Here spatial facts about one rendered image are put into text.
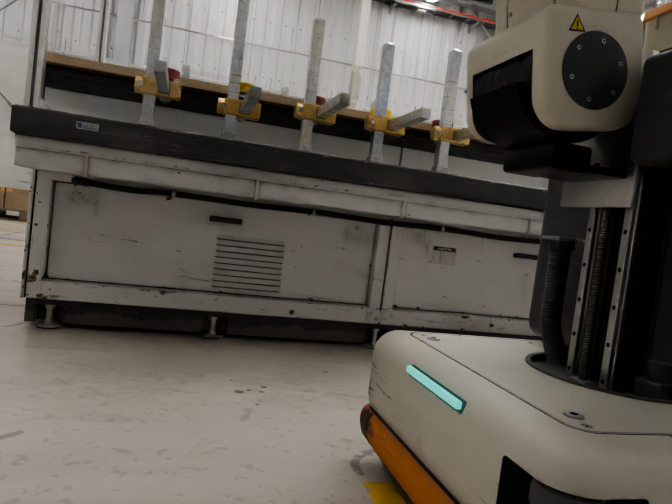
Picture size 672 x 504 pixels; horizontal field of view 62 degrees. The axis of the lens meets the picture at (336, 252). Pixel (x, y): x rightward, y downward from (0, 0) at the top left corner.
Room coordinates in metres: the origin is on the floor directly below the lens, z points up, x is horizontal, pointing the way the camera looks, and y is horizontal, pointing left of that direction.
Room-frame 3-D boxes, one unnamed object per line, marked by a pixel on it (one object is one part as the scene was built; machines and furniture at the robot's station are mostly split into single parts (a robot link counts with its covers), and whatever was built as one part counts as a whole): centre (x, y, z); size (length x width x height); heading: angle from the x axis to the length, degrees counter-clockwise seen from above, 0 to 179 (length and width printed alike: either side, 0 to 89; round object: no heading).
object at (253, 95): (1.73, 0.33, 0.80); 0.43 x 0.03 x 0.04; 16
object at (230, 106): (1.80, 0.37, 0.80); 0.14 x 0.06 x 0.05; 106
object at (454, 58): (2.00, -0.33, 0.90); 0.04 x 0.04 x 0.48; 16
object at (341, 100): (1.79, 0.09, 0.83); 0.43 x 0.03 x 0.04; 16
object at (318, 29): (1.87, 0.15, 0.90); 0.04 x 0.04 x 0.48; 16
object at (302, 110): (1.87, 0.13, 0.83); 0.14 x 0.06 x 0.05; 106
